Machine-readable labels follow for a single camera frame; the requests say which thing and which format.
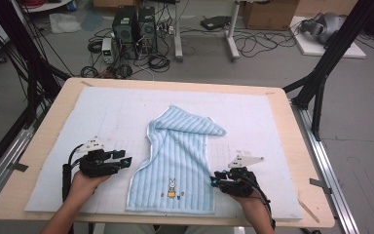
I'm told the light blue striped towel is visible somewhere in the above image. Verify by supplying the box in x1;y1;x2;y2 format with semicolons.
126;104;228;215

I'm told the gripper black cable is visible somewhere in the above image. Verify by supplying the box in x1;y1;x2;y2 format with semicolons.
61;143;90;203
240;171;278;230

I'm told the grey tape strip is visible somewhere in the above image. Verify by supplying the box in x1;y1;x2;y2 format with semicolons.
309;177;333;195

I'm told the large cardboard box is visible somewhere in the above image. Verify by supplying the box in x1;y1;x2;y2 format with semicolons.
243;0;301;31

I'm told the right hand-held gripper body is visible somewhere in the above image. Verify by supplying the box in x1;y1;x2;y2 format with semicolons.
217;154;265;198

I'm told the black frame stand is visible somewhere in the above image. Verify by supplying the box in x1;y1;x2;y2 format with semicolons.
0;0;73;129
281;0;374;141

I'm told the coiled black cable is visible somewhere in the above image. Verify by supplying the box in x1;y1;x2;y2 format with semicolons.
147;53;171;73

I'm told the flat black device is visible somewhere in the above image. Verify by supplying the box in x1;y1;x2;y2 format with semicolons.
200;15;232;31

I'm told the clear plastic bag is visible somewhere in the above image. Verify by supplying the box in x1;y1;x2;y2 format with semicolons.
49;13;83;35

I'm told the grey headset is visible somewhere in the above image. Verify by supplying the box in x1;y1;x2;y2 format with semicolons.
299;12;347;45

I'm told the aluminium rail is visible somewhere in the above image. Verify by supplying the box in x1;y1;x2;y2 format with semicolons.
291;102;360;234
0;125;37;213

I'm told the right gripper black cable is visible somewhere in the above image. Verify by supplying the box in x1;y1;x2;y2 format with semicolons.
240;171;278;230

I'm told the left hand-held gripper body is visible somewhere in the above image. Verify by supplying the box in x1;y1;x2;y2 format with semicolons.
75;136;125;178

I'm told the thin wooden stick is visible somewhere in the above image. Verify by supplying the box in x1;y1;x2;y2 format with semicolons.
296;198;321;224

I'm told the tangle of black floor cables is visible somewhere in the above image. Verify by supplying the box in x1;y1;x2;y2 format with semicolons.
233;28;297;59

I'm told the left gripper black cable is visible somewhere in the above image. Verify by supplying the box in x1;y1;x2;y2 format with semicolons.
61;143;90;203

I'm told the white floor board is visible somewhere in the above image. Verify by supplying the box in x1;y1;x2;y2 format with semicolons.
288;16;367;59

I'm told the person's right hand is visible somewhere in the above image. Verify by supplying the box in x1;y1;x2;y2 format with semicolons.
230;191;268;218

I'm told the black tape strip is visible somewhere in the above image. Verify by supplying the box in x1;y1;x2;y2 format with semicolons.
8;161;30;173

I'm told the slim black computer tower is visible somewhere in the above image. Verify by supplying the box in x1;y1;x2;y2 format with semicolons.
137;6;159;55

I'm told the person's left hand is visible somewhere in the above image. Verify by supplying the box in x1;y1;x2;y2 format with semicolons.
65;170;112;205

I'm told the large black computer tower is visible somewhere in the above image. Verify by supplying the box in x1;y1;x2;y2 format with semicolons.
111;5;140;60

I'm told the grey bench power supply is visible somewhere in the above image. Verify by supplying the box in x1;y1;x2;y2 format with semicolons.
101;37;116;65

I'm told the white foam mat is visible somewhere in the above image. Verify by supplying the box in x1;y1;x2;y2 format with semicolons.
23;86;304;220

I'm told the white desk leg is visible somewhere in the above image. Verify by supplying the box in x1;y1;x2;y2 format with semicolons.
172;0;185;63
225;0;242;62

